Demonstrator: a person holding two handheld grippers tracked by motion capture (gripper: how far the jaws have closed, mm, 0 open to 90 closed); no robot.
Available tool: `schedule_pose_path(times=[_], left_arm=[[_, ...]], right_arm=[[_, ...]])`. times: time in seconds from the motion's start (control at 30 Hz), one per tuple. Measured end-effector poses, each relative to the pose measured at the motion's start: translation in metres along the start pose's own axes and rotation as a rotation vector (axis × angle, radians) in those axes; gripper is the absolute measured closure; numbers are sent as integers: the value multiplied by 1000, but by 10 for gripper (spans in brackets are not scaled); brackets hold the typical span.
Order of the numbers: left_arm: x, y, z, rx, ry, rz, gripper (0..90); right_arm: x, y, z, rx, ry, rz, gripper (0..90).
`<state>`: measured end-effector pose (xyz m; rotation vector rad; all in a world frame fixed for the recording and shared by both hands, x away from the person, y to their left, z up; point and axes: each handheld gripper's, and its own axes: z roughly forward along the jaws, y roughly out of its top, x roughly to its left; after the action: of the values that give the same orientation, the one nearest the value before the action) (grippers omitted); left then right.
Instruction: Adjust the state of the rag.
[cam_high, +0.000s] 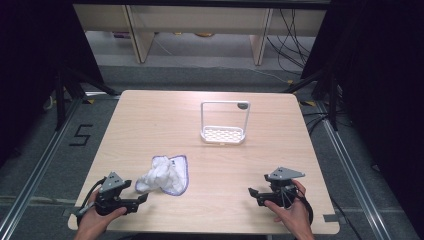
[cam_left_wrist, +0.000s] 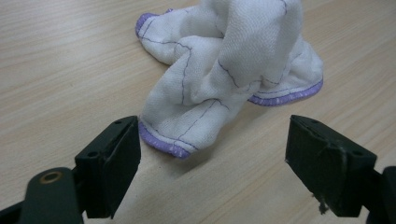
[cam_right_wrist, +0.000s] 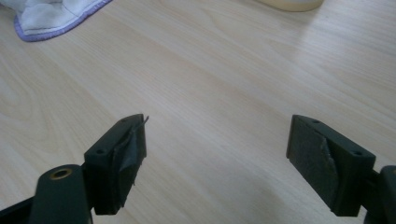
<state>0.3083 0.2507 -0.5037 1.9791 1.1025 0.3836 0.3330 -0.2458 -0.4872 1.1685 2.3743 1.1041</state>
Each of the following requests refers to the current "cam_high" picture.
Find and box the black curtain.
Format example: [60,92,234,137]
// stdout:
[300,0,424,233]
[0,0,105,168]

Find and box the white cloth with purple edge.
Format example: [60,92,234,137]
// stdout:
[134,154,190,197]

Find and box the aluminium floor rail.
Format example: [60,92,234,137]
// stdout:
[0,94,121,240]
[314,99,392,240]

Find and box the person's right hand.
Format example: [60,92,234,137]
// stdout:
[264,179,314,235]

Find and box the bundle of black cables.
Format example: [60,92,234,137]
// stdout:
[265,8,318,77]

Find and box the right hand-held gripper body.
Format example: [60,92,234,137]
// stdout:
[257,166,306,208]

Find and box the light wooden shelf unit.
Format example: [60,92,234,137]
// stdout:
[73,3,328,66]

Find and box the person's left hand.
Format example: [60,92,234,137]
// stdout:
[76,190,128,236]

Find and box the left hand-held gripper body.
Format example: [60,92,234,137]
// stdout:
[94,171,140,216]

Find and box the white wire rack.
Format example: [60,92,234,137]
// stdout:
[199,100,251,145]

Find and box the black metal stand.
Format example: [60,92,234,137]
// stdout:
[283,66,340,132]
[53,64,121,132]

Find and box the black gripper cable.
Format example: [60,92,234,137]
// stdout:
[294,191,315,225]
[75,178,108,228]

